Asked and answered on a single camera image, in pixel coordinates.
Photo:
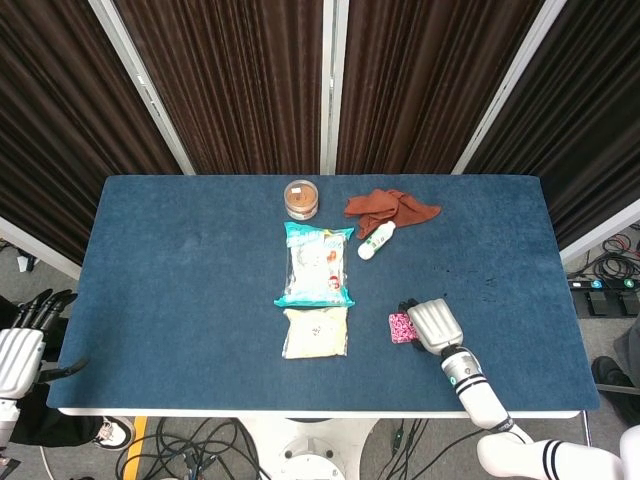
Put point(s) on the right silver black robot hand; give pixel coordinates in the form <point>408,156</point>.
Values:
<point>437,325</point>

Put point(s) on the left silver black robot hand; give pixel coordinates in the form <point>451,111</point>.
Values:
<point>20,355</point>

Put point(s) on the pink patterned square pad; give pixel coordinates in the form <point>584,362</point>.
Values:
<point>400,328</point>

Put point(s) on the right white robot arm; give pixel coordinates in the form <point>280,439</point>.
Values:
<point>480,395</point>

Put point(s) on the black trouser leg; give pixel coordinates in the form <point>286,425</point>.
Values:
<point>55,425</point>

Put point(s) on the white paper scrap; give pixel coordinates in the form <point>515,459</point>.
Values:
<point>25,263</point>

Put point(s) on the white bottle with green label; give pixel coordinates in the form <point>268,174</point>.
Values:
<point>376,241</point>

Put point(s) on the white sneaker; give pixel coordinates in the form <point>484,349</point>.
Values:
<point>115,432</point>

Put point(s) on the clear bag of white food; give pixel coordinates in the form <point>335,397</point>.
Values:
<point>315,332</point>

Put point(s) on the brown cloth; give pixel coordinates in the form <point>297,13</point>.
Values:
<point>385,205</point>

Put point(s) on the teal snack bag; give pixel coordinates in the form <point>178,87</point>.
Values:
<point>315,270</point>

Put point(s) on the yellow floor tape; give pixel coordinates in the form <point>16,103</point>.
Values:
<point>135,450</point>

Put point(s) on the black foot pedal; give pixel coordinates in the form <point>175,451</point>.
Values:
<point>630,302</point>
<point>600,303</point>

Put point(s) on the blue velvet table mat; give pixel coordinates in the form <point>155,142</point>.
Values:
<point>175,300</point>

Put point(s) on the white table base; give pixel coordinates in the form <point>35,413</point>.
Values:
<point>310,450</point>

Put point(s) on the black shoe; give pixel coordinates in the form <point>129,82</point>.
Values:
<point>612,372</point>

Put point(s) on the clear jar of brown snacks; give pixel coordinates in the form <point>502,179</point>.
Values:
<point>301,200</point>

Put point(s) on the brown pleated curtain panel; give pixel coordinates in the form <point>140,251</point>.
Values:
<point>585,125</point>
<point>430,85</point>
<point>235,85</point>
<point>60,125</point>

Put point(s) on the white frame rail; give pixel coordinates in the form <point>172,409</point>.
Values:
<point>40,247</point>
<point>600,230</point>

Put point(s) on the white frame post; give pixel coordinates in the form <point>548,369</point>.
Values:
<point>334,85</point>
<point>510,87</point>
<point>142,87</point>

